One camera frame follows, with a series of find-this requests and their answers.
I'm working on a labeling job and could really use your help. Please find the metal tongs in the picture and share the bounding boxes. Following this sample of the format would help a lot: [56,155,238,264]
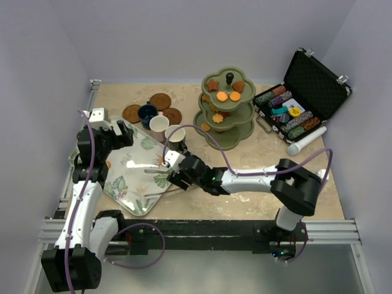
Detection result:
[144,168,173,188]

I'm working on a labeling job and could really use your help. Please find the leaf pattern serving tray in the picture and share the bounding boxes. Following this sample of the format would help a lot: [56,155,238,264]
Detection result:
[67,115,186,217]

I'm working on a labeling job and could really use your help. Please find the round orange cookie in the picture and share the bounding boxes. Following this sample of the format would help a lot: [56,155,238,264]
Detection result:
[201,123,211,132]
[230,91,241,102]
[216,91,228,102]

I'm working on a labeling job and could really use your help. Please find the orange flower cookie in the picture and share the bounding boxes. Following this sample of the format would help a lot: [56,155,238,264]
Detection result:
[212,113,224,124]

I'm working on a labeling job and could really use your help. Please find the dark star cookie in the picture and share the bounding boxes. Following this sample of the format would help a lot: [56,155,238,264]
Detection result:
[205,79,219,92]
[219,111,230,118]

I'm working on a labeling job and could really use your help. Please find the brown patterned cookie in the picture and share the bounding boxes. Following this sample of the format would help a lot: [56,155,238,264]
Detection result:
[209,103,218,112]

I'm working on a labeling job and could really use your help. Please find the maple leaf cookie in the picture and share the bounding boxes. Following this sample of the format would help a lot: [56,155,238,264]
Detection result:
[202,94,210,102]

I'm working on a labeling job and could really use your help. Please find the round orange cookie front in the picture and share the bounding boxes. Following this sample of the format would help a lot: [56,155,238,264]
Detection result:
[230,91,241,102]

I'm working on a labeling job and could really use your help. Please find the heart cookie light brown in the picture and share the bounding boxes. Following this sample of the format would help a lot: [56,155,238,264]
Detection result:
[232,81,245,93]

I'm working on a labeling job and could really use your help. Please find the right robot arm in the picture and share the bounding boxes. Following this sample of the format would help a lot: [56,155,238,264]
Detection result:
[164,151,322,241]

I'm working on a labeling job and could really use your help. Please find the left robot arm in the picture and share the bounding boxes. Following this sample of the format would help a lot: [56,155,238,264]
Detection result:
[41,119,134,292]

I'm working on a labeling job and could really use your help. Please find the brown saucer left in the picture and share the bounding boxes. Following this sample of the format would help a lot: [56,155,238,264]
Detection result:
[122,104,141,124]

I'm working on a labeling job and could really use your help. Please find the brown saucer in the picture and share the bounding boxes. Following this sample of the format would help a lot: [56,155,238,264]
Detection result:
[149,93,172,111]
[162,107,182,126]
[122,104,141,124]

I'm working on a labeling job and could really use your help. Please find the dark blue mug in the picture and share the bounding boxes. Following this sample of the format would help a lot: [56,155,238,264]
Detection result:
[137,104,158,130]

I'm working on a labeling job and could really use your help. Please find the dark grey mug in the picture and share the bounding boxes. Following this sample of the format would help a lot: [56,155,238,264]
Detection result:
[165,125,187,153]

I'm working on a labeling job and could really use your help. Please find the pink cup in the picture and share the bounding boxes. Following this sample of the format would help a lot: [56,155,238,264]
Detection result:
[149,115,170,142]

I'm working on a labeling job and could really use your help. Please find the brown saucer back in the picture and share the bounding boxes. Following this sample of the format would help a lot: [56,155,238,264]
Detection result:
[149,93,172,111]

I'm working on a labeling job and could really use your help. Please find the brown saucer right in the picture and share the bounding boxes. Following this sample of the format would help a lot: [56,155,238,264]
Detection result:
[162,107,182,126]

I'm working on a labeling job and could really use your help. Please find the green three-tier stand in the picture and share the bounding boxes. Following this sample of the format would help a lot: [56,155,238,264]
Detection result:
[193,66,256,151]

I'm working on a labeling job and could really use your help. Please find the white microphone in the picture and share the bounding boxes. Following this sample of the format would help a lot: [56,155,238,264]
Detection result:
[287,126,327,156]

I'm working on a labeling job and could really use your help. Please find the white stand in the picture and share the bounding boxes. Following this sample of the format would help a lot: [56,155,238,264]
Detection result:
[316,168,329,185]

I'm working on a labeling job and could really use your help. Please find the black poker chip case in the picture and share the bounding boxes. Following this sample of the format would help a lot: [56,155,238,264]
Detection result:
[252,48,352,144]

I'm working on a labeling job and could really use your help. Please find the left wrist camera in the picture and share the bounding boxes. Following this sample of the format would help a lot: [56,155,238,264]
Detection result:
[83,107,110,130]

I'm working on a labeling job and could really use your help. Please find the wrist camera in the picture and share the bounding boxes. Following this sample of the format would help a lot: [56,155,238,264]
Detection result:
[83,107,110,130]
[162,151,186,172]

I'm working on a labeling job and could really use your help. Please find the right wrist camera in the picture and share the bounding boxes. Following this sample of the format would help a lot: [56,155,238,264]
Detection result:
[162,151,186,172]

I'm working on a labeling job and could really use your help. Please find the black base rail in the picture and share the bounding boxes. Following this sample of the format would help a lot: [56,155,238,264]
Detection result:
[112,219,308,257]

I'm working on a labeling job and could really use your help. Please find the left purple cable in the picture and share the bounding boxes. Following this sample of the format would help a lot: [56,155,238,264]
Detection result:
[64,109,166,294]

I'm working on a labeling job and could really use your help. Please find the aluminium frame rail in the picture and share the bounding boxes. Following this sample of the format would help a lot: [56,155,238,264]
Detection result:
[23,79,364,294]

